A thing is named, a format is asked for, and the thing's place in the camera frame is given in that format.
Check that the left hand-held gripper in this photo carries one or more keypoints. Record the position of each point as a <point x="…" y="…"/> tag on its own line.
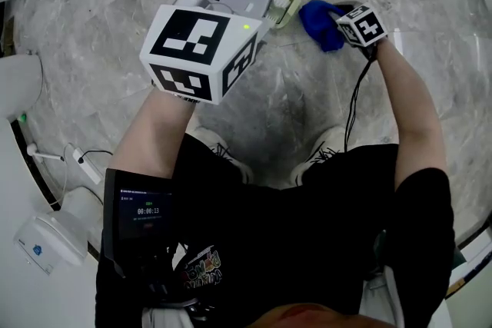
<point x="192" y="50"/>

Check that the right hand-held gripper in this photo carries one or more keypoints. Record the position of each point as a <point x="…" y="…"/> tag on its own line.
<point x="365" y="27"/>

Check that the blue cloth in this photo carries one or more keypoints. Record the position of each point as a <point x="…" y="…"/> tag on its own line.
<point x="319" y="25"/>

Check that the person's left forearm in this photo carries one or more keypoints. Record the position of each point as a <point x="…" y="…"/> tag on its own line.
<point x="153" y="130"/>

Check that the person's right forearm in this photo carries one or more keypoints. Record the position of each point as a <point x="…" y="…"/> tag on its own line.
<point x="415" y="107"/>

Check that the white toilet with closed lid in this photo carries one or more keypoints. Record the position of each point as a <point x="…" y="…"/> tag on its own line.
<point x="19" y="88"/>

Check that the person's right white shoe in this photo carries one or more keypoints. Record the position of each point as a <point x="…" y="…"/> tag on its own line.
<point x="319" y="150"/>

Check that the person's black trousers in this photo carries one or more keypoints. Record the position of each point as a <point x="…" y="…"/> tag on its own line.
<point x="365" y="165"/>

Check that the person's black shirt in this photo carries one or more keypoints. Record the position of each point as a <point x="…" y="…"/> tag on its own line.
<point x="288" y="249"/>

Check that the white power strip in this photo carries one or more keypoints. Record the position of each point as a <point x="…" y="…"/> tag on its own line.
<point x="87" y="165"/>

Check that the black chest screen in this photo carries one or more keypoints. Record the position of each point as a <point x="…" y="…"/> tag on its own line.
<point x="144" y="211"/>

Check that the person's chin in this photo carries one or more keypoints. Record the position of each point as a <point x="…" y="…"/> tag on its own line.
<point x="319" y="317"/>

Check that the small white label box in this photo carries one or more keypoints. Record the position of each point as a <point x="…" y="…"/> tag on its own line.
<point x="50" y="246"/>

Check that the white low frame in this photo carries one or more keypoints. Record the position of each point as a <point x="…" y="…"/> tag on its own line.
<point x="471" y="261"/>

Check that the black screen mount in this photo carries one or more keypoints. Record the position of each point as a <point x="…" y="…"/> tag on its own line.
<point x="180" y="292"/>

